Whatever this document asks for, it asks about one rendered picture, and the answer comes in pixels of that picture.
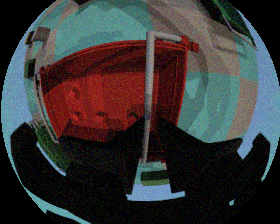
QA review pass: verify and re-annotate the red plastic tray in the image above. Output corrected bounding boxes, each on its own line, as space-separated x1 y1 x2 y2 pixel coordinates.
39 36 199 163

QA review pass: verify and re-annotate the grey cylinder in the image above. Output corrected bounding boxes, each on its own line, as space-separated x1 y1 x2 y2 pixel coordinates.
31 27 50 42

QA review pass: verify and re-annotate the green rectangular block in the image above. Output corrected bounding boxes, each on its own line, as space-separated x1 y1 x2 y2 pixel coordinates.
140 169 170 186
24 58 36 78

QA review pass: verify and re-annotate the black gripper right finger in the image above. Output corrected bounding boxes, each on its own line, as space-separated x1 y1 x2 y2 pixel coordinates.
159 117 244 193

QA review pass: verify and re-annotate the brown block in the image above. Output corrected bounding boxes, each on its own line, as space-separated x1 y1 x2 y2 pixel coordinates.
24 31 34 46

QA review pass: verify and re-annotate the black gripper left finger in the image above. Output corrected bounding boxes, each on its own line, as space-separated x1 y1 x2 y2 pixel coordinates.
59 117 145 196

